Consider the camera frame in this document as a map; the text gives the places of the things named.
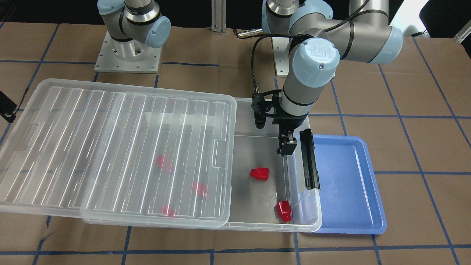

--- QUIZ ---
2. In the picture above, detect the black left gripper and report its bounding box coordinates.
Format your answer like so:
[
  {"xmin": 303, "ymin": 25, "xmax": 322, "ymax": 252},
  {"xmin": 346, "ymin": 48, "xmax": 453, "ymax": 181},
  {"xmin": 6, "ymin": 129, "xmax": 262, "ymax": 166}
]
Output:
[{"xmin": 272, "ymin": 107, "xmax": 308, "ymax": 156}]

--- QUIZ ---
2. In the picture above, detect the red block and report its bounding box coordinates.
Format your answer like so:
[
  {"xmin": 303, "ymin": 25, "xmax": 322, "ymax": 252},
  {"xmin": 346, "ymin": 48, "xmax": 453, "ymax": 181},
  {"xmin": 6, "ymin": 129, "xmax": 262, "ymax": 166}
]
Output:
[
  {"xmin": 192, "ymin": 181, "xmax": 208, "ymax": 199},
  {"xmin": 155, "ymin": 155, "xmax": 174, "ymax": 172},
  {"xmin": 162, "ymin": 204, "xmax": 176, "ymax": 218},
  {"xmin": 249, "ymin": 167, "xmax": 269, "ymax": 181}
]

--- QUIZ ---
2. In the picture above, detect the clear plastic box lid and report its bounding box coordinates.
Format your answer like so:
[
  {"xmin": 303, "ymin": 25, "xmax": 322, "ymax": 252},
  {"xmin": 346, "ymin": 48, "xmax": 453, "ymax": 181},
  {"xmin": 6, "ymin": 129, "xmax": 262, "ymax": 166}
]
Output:
[{"xmin": 0, "ymin": 79, "xmax": 237, "ymax": 228}]

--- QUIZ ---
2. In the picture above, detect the robot arm at lid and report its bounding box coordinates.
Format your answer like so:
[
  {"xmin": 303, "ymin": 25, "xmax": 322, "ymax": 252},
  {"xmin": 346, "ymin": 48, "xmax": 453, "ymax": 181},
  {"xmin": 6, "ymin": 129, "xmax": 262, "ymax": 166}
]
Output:
[{"xmin": 95, "ymin": 0, "xmax": 306, "ymax": 156}]

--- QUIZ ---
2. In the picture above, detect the clear plastic storage box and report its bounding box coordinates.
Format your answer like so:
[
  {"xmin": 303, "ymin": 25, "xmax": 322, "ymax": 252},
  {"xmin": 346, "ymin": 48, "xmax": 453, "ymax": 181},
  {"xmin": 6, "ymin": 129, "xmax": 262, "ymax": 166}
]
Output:
[{"xmin": 74, "ymin": 95, "xmax": 322, "ymax": 231}]

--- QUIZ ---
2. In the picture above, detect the red block box corner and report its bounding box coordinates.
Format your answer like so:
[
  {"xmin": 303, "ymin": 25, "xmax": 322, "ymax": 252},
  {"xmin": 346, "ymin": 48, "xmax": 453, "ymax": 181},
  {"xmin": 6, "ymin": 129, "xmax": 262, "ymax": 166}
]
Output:
[{"xmin": 276, "ymin": 200, "xmax": 292, "ymax": 223}]

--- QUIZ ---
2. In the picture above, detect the blue plastic tray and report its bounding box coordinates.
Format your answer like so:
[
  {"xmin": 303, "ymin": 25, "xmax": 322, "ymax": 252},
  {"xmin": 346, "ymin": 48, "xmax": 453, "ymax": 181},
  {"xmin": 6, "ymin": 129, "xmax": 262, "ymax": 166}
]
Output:
[{"xmin": 313, "ymin": 134, "xmax": 387, "ymax": 235}]

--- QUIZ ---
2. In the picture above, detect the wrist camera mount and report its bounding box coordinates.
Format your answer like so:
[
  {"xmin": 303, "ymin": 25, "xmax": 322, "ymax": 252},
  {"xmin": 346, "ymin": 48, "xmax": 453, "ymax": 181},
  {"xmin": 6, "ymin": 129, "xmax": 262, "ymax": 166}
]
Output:
[{"xmin": 252, "ymin": 90, "xmax": 281, "ymax": 129}]

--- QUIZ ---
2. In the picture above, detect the black box latch handle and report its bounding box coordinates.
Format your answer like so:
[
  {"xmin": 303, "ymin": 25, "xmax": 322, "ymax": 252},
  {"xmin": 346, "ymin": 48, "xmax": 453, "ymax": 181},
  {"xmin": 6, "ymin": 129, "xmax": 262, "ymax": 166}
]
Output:
[{"xmin": 300, "ymin": 128, "xmax": 320, "ymax": 190}]

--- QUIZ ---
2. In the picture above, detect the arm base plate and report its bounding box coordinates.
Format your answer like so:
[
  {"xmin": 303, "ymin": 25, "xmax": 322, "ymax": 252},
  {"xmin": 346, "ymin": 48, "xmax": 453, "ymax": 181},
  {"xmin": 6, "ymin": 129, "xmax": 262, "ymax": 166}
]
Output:
[
  {"xmin": 271, "ymin": 37, "xmax": 291, "ymax": 78},
  {"xmin": 94, "ymin": 32, "xmax": 162, "ymax": 74}
]

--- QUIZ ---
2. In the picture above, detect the robot arm with cable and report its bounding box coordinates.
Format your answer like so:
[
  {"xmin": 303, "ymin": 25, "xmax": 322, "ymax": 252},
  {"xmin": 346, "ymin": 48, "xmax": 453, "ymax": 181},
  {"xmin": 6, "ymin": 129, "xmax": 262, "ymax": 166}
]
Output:
[{"xmin": 257, "ymin": 0, "xmax": 403, "ymax": 116}]

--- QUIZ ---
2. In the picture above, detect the black braided cable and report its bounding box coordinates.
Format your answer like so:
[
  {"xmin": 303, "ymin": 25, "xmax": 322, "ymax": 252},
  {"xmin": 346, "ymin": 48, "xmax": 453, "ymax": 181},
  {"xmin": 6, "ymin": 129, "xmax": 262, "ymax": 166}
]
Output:
[{"xmin": 251, "ymin": 0, "xmax": 370, "ymax": 96}]

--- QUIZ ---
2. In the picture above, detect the silver cable connector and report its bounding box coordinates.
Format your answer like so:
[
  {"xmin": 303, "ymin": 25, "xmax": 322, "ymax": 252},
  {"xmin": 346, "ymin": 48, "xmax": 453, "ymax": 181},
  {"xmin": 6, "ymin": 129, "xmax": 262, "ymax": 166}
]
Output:
[{"xmin": 233, "ymin": 28, "xmax": 264, "ymax": 39}]

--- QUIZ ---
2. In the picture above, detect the aluminium frame post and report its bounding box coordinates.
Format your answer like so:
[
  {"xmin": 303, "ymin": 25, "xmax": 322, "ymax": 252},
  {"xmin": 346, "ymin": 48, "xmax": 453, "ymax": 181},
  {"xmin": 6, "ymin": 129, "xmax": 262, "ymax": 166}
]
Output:
[{"xmin": 210, "ymin": 0, "xmax": 227, "ymax": 35}]

